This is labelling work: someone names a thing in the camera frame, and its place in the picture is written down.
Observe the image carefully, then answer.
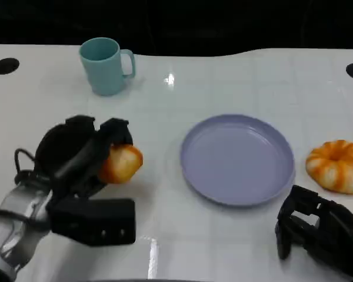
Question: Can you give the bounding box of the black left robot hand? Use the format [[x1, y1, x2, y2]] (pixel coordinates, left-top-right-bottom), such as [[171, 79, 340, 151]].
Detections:
[[34, 115, 135, 204]]

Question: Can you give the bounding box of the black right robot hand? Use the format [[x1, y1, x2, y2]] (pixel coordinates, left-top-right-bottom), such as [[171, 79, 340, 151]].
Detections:
[[275, 184, 353, 280]]

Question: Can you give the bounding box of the orange white toy bread roll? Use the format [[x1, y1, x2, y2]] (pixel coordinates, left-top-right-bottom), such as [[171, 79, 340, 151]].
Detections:
[[305, 139, 353, 194], [97, 143, 144, 185]]

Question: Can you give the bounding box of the pale green mug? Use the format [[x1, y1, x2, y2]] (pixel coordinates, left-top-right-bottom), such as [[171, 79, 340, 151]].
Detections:
[[78, 37, 136, 97]]

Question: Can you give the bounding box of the lilac plate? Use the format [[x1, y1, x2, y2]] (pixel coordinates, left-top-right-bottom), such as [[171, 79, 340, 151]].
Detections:
[[179, 113, 296, 207]]

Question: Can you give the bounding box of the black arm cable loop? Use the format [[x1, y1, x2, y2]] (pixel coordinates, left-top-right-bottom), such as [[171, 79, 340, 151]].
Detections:
[[14, 148, 39, 184]]

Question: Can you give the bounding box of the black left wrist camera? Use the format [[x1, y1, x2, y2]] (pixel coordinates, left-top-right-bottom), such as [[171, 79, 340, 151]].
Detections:
[[49, 199, 136, 246]]

